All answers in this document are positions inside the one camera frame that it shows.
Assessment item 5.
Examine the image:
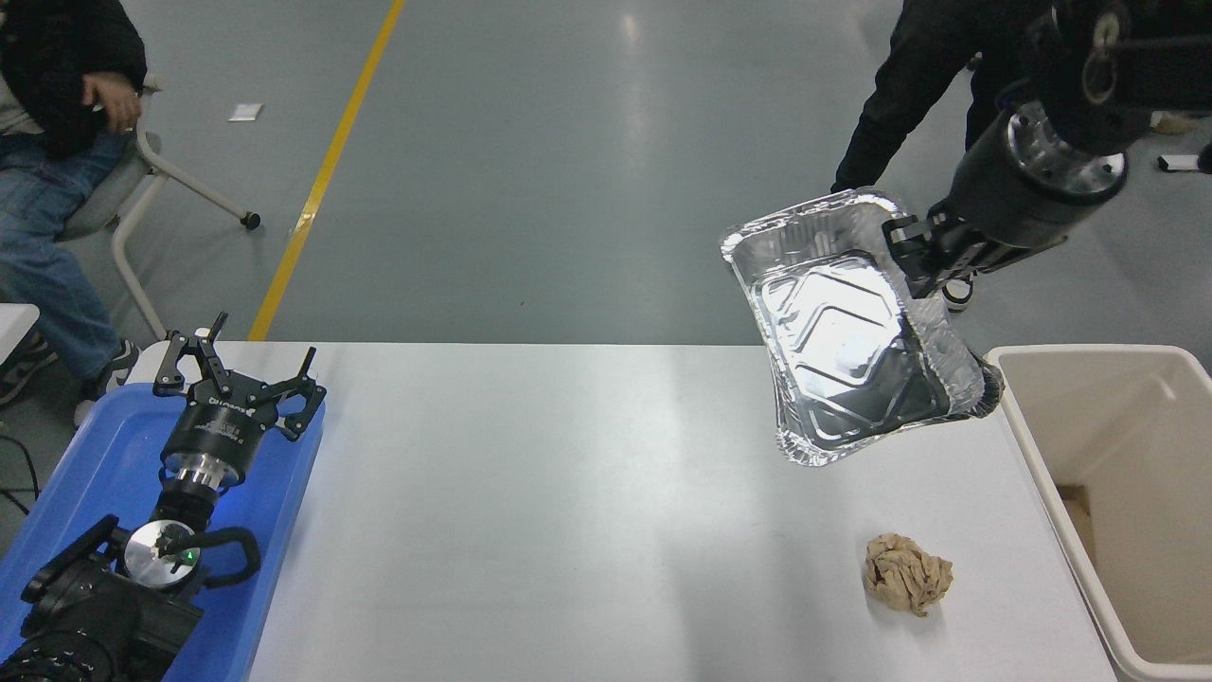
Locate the white frame grey seat chair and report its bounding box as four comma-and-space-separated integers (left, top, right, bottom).
62, 76, 261, 340

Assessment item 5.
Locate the silver foil tray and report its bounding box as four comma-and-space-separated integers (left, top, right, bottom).
720, 187, 988, 468

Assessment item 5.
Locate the blue plastic tray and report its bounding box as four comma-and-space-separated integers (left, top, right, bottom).
0, 384, 326, 682

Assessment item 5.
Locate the large pale bin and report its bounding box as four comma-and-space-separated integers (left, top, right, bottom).
985, 344, 1212, 682

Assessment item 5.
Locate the thin black floor cable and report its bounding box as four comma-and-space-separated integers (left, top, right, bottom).
0, 426, 41, 517

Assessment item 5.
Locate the white side table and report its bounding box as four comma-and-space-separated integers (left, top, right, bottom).
0, 303, 41, 366

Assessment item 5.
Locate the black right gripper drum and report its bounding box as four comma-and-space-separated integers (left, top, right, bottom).
937, 114, 1080, 252

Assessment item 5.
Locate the person's hand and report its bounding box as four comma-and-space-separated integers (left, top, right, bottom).
83, 73, 143, 134

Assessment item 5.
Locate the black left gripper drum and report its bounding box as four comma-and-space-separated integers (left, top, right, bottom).
161, 373, 281, 473

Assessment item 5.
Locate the crumpled tan paper ball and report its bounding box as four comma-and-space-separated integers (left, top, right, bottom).
863, 533, 954, 619

